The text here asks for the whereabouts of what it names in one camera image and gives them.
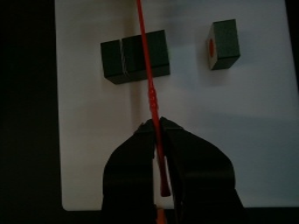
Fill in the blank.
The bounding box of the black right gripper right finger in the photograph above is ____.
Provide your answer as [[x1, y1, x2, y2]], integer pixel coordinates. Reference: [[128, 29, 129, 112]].
[[157, 116, 248, 224]]

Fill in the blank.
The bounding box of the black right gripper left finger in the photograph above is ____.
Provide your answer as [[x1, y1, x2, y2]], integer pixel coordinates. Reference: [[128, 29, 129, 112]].
[[100, 118, 157, 224]]

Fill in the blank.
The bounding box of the red toy knife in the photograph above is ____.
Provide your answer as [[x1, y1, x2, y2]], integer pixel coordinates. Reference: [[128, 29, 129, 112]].
[[135, 0, 173, 224]]

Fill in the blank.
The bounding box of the toy sushi roll piece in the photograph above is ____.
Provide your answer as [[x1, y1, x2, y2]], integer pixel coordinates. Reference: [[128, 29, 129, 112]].
[[99, 38, 129, 86], [204, 18, 241, 71], [144, 29, 172, 78]]

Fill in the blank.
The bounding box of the white cutting board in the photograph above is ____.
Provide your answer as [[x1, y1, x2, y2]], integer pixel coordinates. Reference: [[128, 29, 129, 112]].
[[53, 0, 299, 212]]

